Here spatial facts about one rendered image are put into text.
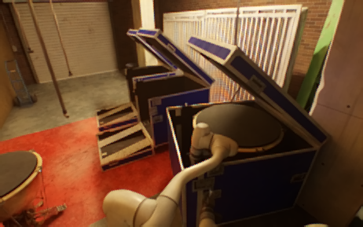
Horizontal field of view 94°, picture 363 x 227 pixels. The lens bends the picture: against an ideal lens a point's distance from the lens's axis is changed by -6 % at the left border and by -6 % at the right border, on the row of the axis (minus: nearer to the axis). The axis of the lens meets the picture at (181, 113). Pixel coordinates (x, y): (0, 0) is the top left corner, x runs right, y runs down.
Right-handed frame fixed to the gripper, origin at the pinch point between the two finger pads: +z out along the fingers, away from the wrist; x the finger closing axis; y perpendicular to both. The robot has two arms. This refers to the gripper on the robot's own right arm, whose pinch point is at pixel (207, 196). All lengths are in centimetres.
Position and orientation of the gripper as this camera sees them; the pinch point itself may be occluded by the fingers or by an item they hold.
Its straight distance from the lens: 139.4
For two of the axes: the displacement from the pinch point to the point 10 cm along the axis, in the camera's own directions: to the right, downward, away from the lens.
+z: 1.2, -3.0, 9.5
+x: -3.5, 8.8, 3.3
